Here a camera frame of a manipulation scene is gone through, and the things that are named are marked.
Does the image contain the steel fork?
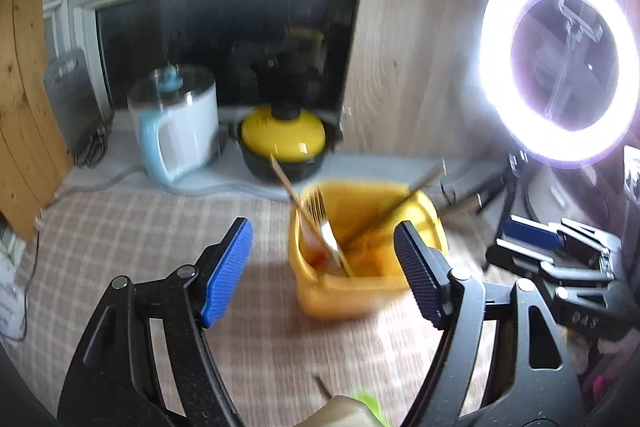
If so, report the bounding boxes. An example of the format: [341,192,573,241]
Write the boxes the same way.
[306,187,352,277]

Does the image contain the black scissors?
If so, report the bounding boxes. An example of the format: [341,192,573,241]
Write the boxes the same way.
[74,120,112,168]

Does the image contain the light blue electric kettle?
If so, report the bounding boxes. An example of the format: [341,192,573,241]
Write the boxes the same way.
[127,64,219,185]

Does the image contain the green plastic spoon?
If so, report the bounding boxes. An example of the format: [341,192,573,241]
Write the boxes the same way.
[354,392,388,426]

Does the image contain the grey cutting board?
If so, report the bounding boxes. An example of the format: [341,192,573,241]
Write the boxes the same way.
[43,48,106,156]

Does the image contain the white power strip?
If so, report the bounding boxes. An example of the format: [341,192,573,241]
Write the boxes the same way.
[0,221,26,271]

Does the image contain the yellow lid black pot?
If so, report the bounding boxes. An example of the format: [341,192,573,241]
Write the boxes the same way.
[235,103,343,183]

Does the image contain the floral white slow cooker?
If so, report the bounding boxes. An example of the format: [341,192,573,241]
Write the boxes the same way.
[525,164,625,232]

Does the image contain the left gloved hand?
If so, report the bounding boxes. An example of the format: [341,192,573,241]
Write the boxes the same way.
[297,395,384,427]

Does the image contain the black kettle power cable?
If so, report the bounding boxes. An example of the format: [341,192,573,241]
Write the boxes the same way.
[34,160,292,228]

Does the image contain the light plywood board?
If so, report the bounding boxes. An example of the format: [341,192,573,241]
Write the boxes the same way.
[341,0,503,159]

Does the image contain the yellow plastic bucket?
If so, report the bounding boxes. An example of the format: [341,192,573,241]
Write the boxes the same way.
[288,179,448,321]

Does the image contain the black tripod stand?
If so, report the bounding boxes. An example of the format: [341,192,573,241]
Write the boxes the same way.
[439,150,532,273]

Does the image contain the checkered pink tablecloth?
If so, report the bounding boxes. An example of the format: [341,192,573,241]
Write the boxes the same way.
[9,192,440,426]

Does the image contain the black phone clamp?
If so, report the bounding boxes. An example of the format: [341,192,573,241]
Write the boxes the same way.
[558,0,603,44]

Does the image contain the right gloved hand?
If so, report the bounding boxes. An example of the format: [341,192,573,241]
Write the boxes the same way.
[562,329,639,391]

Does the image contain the white ring light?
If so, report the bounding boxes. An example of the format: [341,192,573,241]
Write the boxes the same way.
[478,0,639,168]

